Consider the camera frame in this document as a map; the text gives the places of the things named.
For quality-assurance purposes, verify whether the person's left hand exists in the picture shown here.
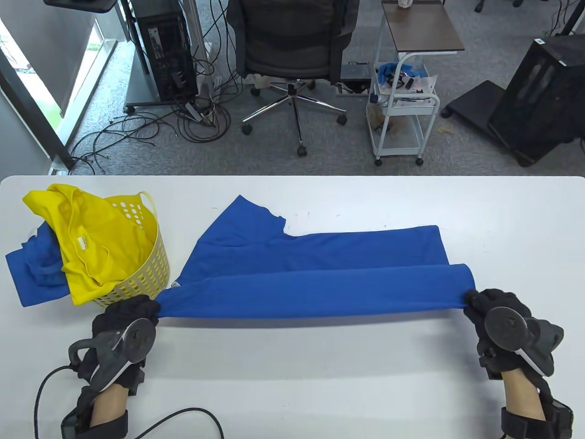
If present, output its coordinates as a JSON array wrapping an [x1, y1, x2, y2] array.
[[75, 295, 161, 407]]

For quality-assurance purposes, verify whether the person's right hand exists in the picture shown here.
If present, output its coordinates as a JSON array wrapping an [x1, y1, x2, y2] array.
[[464, 288, 565, 401]]

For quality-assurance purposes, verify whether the grey handheld controller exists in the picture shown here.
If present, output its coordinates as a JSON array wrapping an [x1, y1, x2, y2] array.
[[484, 305, 565, 376], [69, 318, 157, 390]]

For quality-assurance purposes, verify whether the yellow t-shirt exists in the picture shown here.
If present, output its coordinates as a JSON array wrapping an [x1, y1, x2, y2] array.
[[23, 184, 156, 306]]

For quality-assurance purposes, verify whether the blue t-shirt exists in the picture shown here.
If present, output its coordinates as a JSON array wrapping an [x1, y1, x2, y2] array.
[[158, 195, 478, 321], [5, 222, 74, 308]]

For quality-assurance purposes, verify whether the person's left forearm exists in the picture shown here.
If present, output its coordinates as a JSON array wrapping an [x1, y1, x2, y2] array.
[[89, 384, 128, 428]]

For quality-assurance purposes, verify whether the person's right forearm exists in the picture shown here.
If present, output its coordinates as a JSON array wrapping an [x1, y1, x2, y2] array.
[[502, 368, 547, 421]]

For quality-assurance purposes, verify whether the yellow perforated laundry basket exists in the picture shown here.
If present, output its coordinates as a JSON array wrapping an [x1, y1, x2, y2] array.
[[94, 191, 170, 307]]

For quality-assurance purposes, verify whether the white rolling utility cart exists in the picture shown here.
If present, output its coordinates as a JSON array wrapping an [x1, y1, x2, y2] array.
[[366, 51, 441, 167]]

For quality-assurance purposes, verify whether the black wheeled platform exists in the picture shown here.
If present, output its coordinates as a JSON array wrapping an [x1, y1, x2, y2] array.
[[441, 80, 508, 138]]

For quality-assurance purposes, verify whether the black computer case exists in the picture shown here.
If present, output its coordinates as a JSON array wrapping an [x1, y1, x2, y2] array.
[[488, 34, 585, 167]]

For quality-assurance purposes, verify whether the brown bag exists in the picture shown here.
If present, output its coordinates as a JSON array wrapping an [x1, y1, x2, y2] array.
[[368, 103, 394, 135]]

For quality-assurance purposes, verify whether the grey rolling desk base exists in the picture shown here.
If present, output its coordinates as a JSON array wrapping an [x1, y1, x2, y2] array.
[[124, 46, 202, 115]]

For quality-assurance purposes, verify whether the clear bag of papers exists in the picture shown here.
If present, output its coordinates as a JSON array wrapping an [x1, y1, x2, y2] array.
[[393, 73, 438, 108]]

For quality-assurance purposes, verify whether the blue cloth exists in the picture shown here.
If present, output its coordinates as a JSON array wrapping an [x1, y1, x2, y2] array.
[[377, 63, 428, 85]]

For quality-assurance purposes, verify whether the black computer tower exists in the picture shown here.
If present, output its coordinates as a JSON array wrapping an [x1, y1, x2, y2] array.
[[133, 0, 199, 102]]

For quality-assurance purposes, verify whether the black floor box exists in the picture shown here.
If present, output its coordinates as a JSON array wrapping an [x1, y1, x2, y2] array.
[[340, 62, 372, 96]]

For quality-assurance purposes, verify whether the brown top side table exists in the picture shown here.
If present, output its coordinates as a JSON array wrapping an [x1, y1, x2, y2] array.
[[375, 0, 466, 58]]

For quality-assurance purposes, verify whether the black stand pole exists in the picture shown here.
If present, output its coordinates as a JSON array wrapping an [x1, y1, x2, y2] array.
[[546, 0, 585, 37]]

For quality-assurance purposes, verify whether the black chair base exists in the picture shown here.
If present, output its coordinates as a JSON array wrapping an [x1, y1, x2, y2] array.
[[474, 0, 525, 13]]

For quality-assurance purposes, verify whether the black mesh office chair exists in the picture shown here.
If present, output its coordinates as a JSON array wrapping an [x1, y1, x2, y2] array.
[[226, 0, 361, 158]]

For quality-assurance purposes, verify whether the black desk top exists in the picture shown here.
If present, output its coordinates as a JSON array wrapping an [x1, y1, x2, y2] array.
[[43, 0, 120, 13]]

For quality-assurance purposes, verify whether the black wrist camera strap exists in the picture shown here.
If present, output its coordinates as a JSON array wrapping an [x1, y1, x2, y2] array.
[[500, 398, 574, 439], [61, 402, 128, 439]]

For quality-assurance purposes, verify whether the tangle of black floor cables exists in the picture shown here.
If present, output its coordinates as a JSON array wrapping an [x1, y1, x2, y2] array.
[[69, 0, 245, 177]]

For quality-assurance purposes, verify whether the black window frame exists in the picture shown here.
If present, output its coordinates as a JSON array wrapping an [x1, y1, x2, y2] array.
[[0, 59, 76, 171]]

